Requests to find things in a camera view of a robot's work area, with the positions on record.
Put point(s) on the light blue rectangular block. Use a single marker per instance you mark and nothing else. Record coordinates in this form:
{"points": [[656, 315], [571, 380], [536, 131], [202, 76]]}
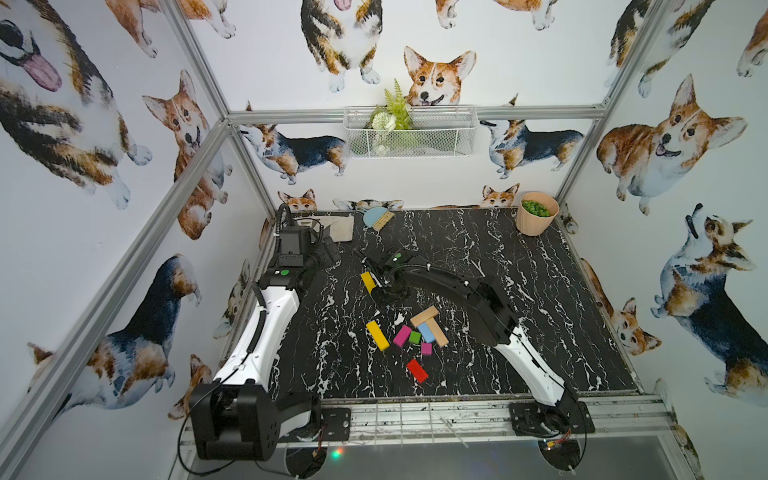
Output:
{"points": [[426, 333]]}

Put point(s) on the magenta rectangular block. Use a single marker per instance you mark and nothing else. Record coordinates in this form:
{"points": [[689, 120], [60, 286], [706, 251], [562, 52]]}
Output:
{"points": [[402, 336]]}

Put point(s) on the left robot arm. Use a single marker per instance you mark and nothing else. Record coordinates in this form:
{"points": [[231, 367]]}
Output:
{"points": [[234, 417]]}

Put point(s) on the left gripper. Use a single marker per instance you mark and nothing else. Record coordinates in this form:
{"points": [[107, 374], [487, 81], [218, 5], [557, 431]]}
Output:
{"points": [[327, 251]]}

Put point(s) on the pink pot with greens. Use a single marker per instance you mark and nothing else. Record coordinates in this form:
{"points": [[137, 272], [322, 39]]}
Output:
{"points": [[536, 213]]}

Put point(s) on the long natural wood block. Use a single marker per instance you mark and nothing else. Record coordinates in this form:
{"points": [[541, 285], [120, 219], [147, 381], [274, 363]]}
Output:
{"points": [[424, 316]]}

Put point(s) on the short yellow block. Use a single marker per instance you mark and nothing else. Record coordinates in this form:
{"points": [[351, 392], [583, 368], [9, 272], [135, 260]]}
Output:
{"points": [[369, 282]]}

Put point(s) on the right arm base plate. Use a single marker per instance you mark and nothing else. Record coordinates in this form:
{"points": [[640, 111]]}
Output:
{"points": [[542, 421]]}

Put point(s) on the red block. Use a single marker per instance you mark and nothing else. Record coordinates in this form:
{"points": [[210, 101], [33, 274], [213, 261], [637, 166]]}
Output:
{"points": [[417, 371]]}

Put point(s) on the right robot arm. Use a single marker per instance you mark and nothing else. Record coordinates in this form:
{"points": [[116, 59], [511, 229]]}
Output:
{"points": [[489, 312]]}

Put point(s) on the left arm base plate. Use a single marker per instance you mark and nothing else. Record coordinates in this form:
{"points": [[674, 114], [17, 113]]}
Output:
{"points": [[334, 425]]}

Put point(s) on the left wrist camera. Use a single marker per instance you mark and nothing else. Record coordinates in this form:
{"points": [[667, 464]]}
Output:
{"points": [[293, 240]]}

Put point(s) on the long yellow block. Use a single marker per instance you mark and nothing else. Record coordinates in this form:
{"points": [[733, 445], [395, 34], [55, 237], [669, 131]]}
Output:
{"points": [[378, 336]]}

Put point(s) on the beige work glove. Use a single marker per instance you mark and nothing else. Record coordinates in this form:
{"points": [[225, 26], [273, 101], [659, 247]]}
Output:
{"points": [[340, 228]]}

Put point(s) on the white wire basket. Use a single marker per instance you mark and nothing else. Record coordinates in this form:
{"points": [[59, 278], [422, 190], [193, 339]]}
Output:
{"points": [[437, 132]]}

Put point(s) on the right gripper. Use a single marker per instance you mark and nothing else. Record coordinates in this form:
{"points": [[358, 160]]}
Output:
{"points": [[400, 296]]}

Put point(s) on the green fern plant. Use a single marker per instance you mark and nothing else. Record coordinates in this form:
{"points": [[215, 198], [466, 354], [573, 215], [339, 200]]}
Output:
{"points": [[390, 124]]}

